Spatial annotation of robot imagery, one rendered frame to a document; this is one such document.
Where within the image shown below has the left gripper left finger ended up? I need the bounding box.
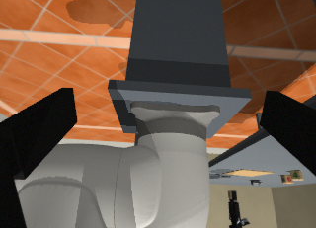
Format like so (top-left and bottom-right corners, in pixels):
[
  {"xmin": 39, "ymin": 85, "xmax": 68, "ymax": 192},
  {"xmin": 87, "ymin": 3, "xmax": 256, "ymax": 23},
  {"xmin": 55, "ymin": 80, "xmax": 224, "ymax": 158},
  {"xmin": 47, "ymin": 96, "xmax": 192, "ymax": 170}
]
[{"xmin": 0, "ymin": 88, "xmax": 78, "ymax": 228}]

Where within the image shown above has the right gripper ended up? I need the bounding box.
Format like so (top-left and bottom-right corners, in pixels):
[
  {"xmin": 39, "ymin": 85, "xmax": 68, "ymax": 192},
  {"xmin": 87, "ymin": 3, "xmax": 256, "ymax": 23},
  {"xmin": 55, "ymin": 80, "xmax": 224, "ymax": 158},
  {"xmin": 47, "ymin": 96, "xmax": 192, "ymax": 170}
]
[{"xmin": 228, "ymin": 190, "xmax": 242, "ymax": 228}]

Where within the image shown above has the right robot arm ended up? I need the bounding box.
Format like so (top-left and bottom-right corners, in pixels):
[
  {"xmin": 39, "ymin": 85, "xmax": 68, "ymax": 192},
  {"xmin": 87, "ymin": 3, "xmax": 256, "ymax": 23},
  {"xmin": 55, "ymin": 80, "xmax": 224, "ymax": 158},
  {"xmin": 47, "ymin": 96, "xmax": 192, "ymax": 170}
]
[{"xmin": 239, "ymin": 218, "xmax": 250, "ymax": 226}]

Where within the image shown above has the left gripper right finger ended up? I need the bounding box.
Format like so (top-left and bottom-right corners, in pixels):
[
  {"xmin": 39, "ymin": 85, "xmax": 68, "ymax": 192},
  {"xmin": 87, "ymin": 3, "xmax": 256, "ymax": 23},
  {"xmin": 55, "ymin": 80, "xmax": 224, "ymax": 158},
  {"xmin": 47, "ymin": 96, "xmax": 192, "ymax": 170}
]
[{"xmin": 260, "ymin": 91, "xmax": 316, "ymax": 176}]

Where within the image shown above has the tan flat mat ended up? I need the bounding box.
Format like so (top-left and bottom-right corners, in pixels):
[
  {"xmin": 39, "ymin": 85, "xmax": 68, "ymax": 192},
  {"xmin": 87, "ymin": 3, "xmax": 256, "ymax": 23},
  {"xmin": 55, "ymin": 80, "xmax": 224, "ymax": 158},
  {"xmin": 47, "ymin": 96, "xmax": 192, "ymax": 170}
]
[{"xmin": 223, "ymin": 169, "xmax": 274, "ymax": 177}]

